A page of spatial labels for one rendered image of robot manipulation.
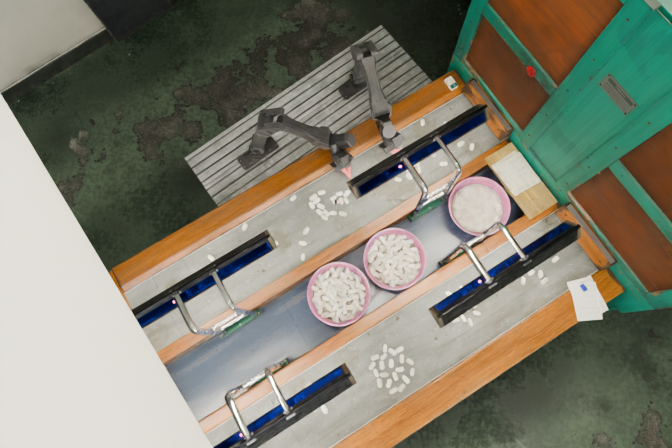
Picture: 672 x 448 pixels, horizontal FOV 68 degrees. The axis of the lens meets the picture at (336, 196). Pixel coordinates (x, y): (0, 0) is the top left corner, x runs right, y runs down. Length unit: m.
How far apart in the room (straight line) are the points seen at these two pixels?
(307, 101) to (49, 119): 1.88
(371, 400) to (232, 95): 2.08
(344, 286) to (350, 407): 0.48
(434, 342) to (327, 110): 1.18
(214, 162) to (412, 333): 1.20
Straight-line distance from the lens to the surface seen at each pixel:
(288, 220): 2.24
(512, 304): 2.26
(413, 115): 2.37
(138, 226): 3.24
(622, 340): 3.24
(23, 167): 0.19
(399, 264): 2.19
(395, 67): 2.59
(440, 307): 1.84
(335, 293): 2.18
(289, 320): 2.24
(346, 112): 2.47
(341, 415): 2.18
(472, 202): 2.31
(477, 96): 2.36
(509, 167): 2.34
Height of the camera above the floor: 2.90
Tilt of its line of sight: 74 degrees down
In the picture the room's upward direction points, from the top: 8 degrees counter-clockwise
